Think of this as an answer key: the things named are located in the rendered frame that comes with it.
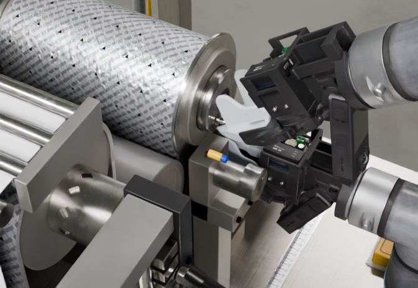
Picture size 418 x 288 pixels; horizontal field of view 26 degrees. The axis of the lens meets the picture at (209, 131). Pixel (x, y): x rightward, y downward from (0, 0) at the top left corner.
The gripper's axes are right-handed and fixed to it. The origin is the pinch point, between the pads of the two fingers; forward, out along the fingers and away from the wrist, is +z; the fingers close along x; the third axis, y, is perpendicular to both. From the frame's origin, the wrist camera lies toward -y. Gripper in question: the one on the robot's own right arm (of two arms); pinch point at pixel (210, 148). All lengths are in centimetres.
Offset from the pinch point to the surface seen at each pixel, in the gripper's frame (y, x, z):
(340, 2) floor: -109, -168, 39
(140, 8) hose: -33, -54, 46
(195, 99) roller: 19.4, 10.1, -3.5
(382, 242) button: -16.5, -8.6, -23.0
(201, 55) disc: 23.2, 7.2, -2.8
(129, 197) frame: 35, 35, -12
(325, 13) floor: -109, -159, 41
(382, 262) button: -17.8, -6.4, -24.0
